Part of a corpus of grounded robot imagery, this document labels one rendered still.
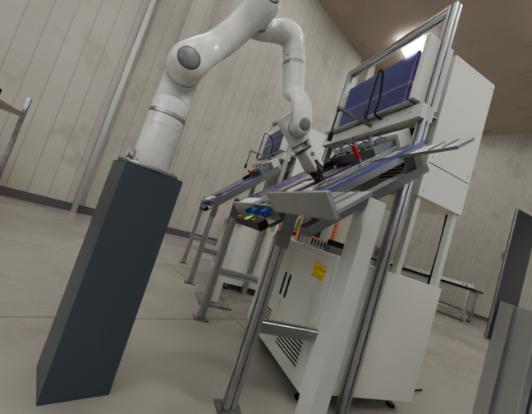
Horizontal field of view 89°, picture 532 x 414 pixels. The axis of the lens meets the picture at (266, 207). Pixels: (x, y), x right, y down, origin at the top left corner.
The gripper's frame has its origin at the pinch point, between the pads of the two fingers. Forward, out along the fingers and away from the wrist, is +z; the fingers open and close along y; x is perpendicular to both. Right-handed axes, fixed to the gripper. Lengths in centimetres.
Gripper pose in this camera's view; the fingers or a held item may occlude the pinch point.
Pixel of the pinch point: (319, 180)
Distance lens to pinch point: 120.4
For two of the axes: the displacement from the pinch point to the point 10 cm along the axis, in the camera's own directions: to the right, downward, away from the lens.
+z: 5.1, 8.3, 2.3
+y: -3.6, -0.4, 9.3
